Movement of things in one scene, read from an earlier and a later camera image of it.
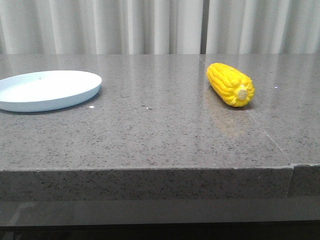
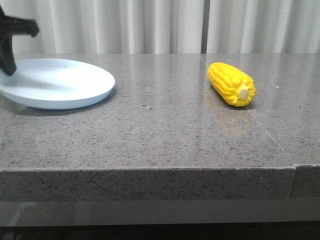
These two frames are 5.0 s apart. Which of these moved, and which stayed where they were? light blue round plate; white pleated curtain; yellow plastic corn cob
Moved: light blue round plate
Stayed: yellow plastic corn cob; white pleated curtain
